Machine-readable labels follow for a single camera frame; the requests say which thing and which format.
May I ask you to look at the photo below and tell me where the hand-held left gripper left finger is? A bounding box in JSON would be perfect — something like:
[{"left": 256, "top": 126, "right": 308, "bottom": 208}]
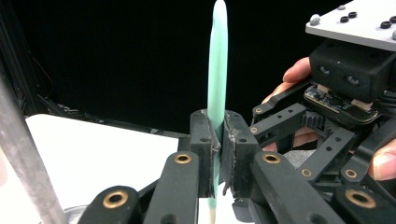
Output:
[{"left": 143, "top": 108, "right": 222, "bottom": 224}]

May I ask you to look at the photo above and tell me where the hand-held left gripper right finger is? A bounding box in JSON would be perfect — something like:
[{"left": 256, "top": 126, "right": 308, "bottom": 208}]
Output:
[{"left": 219, "top": 110, "right": 347, "bottom": 224}]

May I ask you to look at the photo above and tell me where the green-handled cream spatula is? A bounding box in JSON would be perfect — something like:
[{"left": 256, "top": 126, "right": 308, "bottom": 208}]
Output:
[{"left": 205, "top": 0, "right": 229, "bottom": 224}]

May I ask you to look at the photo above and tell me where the metal utensil stand with hooks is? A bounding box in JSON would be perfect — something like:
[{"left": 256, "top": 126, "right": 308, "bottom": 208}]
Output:
[{"left": 0, "top": 77, "right": 92, "bottom": 224}]

